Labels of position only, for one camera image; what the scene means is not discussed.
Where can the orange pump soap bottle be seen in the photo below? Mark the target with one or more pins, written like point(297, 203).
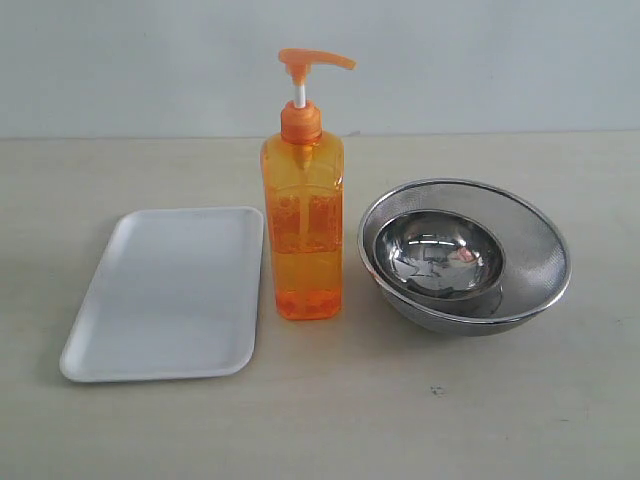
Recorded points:
point(303, 170)

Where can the small shiny steel bowl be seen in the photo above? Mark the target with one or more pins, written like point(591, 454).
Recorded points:
point(440, 255)

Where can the steel mesh colander bowl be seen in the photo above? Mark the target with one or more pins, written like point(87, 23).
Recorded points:
point(537, 261)

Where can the white rectangular plastic tray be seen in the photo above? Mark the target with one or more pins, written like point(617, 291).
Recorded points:
point(175, 296)

